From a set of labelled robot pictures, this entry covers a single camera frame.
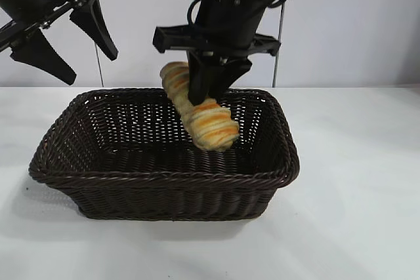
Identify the dark brown wicker basket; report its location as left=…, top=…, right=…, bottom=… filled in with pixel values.
left=28, top=88, right=300, bottom=222

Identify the black camera cable loop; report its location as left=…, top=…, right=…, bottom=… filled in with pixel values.
left=186, top=0, right=203, bottom=28

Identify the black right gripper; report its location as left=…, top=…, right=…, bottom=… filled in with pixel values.
left=153, top=0, right=282, bottom=106

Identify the silver vertical pole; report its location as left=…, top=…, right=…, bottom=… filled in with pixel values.
left=271, top=0, right=291, bottom=88

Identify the thin dark vertical rod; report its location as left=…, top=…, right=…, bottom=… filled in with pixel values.
left=93, top=47, right=106, bottom=88

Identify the long striped twisted bread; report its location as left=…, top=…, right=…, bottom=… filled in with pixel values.
left=159, top=61, right=240, bottom=153

